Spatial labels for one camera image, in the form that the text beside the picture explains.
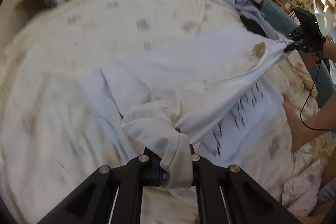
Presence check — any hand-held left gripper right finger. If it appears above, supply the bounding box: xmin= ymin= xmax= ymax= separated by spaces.
xmin=189 ymin=144 xmax=302 ymax=224

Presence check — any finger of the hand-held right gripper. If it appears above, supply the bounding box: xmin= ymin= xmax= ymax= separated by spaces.
xmin=287 ymin=31 xmax=306 ymax=43
xmin=283 ymin=42 xmax=309 ymax=53

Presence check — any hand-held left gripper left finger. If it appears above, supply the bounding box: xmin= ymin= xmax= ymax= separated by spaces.
xmin=37 ymin=147 xmax=164 ymax=224

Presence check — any black garment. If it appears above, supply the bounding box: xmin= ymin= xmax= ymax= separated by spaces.
xmin=235 ymin=0 xmax=273 ymax=38

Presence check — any blue-grey shirt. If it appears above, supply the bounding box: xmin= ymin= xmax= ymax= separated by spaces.
xmin=222 ymin=0 xmax=279 ymax=41

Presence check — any white printed T-shirt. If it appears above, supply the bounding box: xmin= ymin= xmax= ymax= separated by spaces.
xmin=79 ymin=38 xmax=292 ymax=190

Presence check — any person's right forearm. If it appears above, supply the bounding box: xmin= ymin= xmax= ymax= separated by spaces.
xmin=322 ymin=40 xmax=336 ymax=60

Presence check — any person's foot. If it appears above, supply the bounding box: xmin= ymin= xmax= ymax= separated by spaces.
xmin=282 ymin=95 xmax=305 ymax=152

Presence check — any pale floral cloth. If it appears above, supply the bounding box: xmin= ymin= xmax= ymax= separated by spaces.
xmin=282 ymin=161 xmax=323 ymax=216

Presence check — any cream bear print duvet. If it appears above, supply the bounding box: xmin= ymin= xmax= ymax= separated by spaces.
xmin=0 ymin=0 xmax=328 ymax=224

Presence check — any teal padded bed frame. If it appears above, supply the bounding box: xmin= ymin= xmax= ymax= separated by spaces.
xmin=262 ymin=0 xmax=336 ymax=109

